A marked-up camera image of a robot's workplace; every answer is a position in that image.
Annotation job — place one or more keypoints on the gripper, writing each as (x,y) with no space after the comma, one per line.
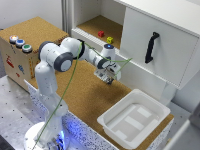
(107,71)

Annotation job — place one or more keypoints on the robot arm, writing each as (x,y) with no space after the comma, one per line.
(50,78)

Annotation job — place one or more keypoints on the wooden drawer box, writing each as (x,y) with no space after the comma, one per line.
(23,43)

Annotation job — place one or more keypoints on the yellow block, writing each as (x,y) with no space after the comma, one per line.
(110,40)

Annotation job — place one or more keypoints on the white plastic box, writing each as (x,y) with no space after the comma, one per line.
(135,121)

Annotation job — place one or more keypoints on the white sliding door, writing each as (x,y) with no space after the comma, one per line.
(166,36)

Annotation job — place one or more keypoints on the white cabinet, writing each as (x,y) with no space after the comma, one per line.
(156,20)

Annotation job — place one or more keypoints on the green button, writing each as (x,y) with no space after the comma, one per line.
(26,47)

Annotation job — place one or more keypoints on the blue button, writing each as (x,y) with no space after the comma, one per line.
(20,42)

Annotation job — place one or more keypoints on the red button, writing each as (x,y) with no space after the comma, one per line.
(13,39)

